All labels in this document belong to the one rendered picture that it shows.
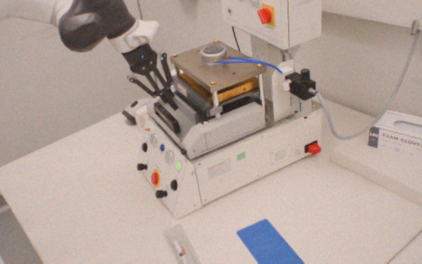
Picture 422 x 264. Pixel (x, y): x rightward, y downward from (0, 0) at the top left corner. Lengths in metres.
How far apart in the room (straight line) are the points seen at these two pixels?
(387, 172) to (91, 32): 0.89
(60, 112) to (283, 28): 1.82
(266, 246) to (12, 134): 1.86
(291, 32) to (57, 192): 0.91
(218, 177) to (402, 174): 0.52
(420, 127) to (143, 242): 0.87
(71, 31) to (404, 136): 0.95
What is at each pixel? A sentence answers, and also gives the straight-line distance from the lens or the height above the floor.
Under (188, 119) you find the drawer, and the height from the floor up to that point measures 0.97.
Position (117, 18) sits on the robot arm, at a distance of 1.10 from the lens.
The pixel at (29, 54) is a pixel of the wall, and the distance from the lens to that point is 2.59.
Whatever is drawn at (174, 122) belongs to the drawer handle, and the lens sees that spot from 1.22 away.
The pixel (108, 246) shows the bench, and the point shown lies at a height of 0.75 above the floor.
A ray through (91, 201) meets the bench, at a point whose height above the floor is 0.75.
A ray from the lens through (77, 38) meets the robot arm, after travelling 1.09.
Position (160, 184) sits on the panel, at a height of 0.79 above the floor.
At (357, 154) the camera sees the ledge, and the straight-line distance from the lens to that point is 1.40.
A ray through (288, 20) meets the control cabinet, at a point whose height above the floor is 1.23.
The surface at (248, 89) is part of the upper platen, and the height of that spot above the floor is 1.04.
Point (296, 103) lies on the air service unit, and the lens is 1.23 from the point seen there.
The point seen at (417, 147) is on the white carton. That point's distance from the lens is 1.38.
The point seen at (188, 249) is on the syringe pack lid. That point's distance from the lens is 1.17.
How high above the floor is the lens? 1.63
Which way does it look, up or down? 33 degrees down
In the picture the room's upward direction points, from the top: 9 degrees counter-clockwise
